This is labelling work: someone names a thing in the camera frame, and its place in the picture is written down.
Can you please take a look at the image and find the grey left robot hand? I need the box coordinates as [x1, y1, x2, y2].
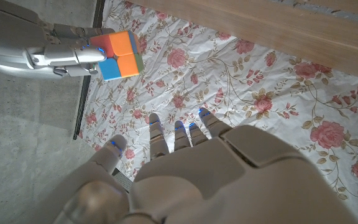
[20, 108, 358, 224]

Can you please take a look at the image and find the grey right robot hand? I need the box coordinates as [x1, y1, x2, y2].
[0, 0, 115, 79]

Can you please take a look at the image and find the multicoloured Rubik's cube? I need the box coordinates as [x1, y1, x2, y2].
[89, 30, 145, 82]

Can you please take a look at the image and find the black backdrop stand pole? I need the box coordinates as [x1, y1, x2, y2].
[73, 0, 106, 141]

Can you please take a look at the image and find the floral backdrop cloth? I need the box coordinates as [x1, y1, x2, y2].
[73, 0, 358, 224]

